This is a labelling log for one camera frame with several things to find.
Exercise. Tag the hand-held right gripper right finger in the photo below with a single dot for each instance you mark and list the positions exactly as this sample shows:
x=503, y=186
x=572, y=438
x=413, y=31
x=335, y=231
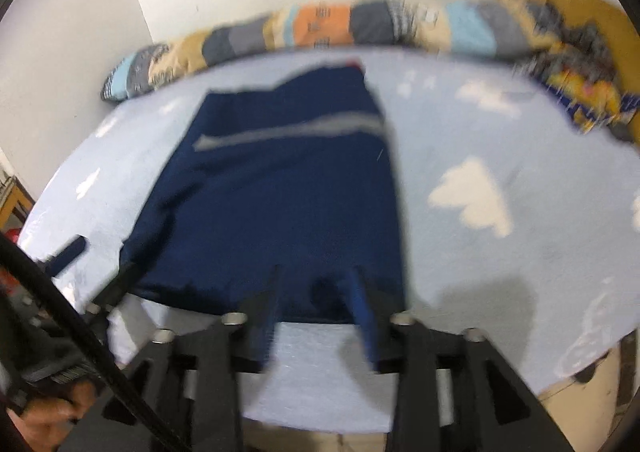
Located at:
x=365, y=322

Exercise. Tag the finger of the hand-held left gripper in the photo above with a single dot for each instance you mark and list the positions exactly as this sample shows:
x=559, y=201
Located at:
x=70, y=254
x=117, y=287

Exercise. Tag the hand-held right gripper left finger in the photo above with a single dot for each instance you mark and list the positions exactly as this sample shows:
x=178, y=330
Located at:
x=262, y=327

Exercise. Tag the navy work jacket red collar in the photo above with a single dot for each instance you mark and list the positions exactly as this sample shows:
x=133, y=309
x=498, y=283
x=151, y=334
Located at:
x=280, y=182

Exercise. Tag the person's left hand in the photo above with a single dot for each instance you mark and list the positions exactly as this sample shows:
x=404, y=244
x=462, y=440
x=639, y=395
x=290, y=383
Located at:
x=50, y=417

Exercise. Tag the wooden furniture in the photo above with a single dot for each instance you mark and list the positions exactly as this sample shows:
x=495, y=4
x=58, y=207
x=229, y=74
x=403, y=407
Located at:
x=15, y=202

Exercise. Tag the light blue cloud bed sheet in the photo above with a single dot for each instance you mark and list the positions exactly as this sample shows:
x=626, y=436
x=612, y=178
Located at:
x=475, y=282

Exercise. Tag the rolled patchwork quilt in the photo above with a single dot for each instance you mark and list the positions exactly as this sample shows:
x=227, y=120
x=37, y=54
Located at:
x=320, y=27

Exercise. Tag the dark yellow patterned cloth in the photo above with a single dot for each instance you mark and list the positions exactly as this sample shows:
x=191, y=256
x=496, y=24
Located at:
x=585, y=77

